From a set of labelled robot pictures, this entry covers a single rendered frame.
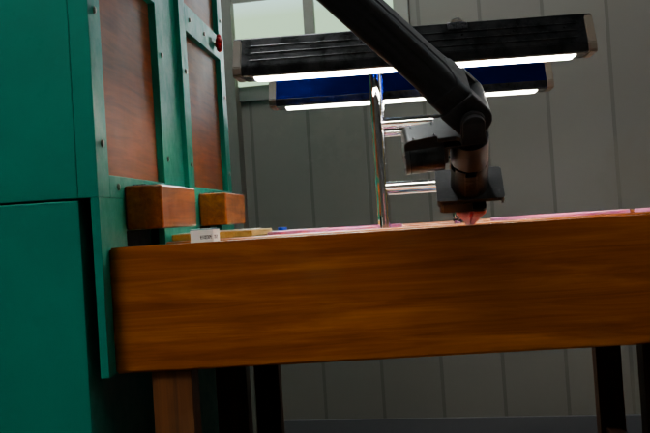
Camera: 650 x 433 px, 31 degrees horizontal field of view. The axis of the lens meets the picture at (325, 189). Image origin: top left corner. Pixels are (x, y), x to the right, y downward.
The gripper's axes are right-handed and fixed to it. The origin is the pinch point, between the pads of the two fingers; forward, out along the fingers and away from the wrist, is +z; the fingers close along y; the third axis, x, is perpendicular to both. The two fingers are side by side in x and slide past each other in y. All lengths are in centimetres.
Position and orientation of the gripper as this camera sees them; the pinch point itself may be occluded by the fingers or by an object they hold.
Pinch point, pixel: (469, 222)
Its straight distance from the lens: 187.5
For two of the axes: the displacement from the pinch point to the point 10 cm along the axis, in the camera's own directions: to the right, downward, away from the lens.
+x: 0.1, 7.4, -6.7
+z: 0.9, 6.7, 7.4
